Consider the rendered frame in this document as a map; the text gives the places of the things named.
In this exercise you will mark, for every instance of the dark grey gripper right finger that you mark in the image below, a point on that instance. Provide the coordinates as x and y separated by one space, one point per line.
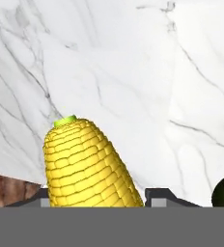
162 197

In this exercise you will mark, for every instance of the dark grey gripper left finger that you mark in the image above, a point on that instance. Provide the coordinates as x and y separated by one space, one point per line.
43 200

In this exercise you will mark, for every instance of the yellow corn cob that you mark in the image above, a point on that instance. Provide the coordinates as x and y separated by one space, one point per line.
85 167

